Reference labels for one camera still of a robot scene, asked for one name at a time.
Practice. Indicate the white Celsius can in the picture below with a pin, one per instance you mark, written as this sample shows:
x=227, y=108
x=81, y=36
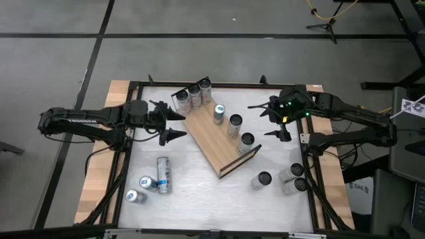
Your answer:
x=290, y=172
x=293, y=186

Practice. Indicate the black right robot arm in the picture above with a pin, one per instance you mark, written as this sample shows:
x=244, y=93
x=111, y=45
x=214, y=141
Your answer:
x=358, y=113

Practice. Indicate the Celsius Arctic Vibe can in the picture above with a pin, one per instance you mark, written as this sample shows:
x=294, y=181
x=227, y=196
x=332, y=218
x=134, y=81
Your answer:
x=164, y=175
x=245, y=146
x=260, y=181

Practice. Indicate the Celsius Tropical Vibe can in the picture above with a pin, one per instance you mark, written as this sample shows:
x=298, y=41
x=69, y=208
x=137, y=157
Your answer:
x=234, y=129

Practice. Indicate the black floor stand foot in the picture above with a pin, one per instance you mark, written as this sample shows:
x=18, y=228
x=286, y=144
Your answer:
x=11, y=148

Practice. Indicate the black table frame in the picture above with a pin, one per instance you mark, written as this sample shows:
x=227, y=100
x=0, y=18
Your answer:
x=232, y=85

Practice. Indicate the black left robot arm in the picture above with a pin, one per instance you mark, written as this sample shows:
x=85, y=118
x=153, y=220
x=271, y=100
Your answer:
x=83, y=117

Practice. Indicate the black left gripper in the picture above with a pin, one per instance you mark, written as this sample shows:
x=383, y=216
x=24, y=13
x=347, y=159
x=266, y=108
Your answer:
x=156, y=116

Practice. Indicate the black frame clamp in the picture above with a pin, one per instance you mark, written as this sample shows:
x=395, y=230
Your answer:
x=151, y=80
x=264, y=80

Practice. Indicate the wooden shelf black metal frame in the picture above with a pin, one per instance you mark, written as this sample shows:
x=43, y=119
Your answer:
x=209, y=136

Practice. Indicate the Celsius Peach Vibe can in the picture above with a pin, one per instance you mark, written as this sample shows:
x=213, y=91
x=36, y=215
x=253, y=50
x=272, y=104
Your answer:
x=206, y=93
x=183, y=104
x=195, y=98

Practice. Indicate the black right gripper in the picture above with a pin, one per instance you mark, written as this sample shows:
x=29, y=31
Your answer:
x=292, y=101

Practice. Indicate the black tripod stand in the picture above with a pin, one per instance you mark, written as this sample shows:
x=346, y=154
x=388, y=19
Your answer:
x=332, y=33

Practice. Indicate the silver camera mounting bar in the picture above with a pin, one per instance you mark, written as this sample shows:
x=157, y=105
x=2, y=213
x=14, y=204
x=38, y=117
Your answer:
x=126, y=232

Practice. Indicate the grey metal cabinet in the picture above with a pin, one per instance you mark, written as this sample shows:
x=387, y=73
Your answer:
x=403, y=159

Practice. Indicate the blue silver Red Bull can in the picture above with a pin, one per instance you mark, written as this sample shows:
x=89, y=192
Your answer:
x=218, y=116
x=147, y=182
x=134, y=196

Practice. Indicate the white labelled box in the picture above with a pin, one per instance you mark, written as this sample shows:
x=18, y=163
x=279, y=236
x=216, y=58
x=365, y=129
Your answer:
x=360, y=199

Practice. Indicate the dark grey bin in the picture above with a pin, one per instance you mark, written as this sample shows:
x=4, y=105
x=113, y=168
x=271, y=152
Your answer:
x=391, y=206

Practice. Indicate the black desk base bar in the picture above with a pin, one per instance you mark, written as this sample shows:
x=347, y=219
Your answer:
x=382, y=85

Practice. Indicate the white printed marker sheet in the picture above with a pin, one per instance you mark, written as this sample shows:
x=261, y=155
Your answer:
x=413, y=108

